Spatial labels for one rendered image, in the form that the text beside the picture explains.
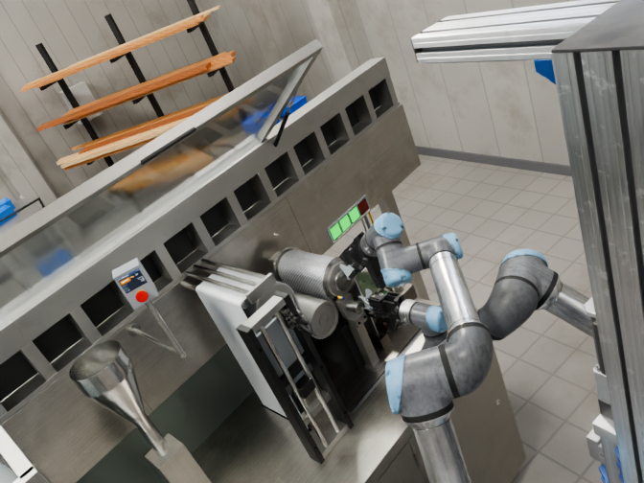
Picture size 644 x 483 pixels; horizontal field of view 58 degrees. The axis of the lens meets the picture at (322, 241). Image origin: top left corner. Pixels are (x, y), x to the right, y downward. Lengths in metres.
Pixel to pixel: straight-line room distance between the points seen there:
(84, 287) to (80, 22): 5.94
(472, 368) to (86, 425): 1.15
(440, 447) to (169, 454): 0.80
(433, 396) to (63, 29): 6.71
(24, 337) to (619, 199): 1.47
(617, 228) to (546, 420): 2.16
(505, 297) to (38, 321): 1.23
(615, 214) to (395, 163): 1.80
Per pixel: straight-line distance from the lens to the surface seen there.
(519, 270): 1.57
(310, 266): 1.90
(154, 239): 1.85
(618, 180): 0.79
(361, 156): 2.38
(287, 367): 1.67
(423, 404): 1.27
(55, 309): 1.77
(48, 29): 7.46
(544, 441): 2.86
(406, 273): 1.55
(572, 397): 3.00
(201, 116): 1.43
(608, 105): 0.74
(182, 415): 2.06
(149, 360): 1.92
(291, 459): 1.91
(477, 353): 1.27
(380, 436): 1.84
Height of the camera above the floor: 2.26
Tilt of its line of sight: 28 degrees down
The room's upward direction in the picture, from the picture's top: 24 degrees counter-clockwise
